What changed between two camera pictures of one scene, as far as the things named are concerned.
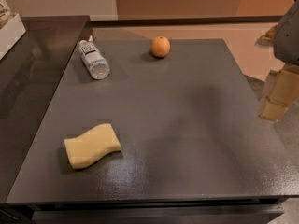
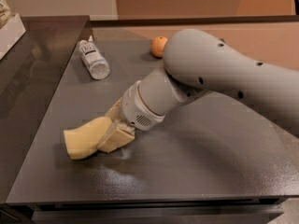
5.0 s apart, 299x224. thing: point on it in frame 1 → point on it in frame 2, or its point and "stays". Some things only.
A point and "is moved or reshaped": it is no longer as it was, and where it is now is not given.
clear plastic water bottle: (96, 64) stays
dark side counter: (31, 75) stays
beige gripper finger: (269, 34) → (114, 111)
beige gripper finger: (283, 95) → (117, 135)
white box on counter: (10, 35) stays
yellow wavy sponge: (91, 146) is moved or reshaped
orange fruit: (161, 47) stays
